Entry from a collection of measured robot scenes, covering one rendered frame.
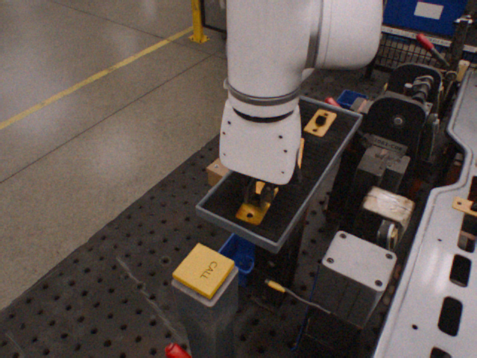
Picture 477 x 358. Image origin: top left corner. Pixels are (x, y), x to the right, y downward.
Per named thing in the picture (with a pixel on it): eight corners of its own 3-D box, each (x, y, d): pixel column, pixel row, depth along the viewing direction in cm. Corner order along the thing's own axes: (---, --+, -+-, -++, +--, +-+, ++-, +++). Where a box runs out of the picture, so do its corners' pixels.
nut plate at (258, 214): (258, 226, 55) (258, 221, 54) (234, 218, 56) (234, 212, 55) (279, 189, 60) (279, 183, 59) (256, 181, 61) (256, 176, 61)
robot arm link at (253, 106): (211, 87, 42) (212, 110, 44) (286, 106, 40) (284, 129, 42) (242, 56, 48) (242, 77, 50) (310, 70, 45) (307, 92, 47)
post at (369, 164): (340, 286, 99) (381, 175, 71) (323, 277, 101) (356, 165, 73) (347, 272, 102) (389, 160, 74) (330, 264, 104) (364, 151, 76)
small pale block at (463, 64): (425, 159, 135) (467, 66, 110) (416, 156, 137) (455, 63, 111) (428, 154, 138) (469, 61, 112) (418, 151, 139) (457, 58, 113)
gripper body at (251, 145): (210, 100, 44) (214, 171, 52) (294, 122, 41) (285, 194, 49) (238, 71, 49) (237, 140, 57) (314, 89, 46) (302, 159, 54)
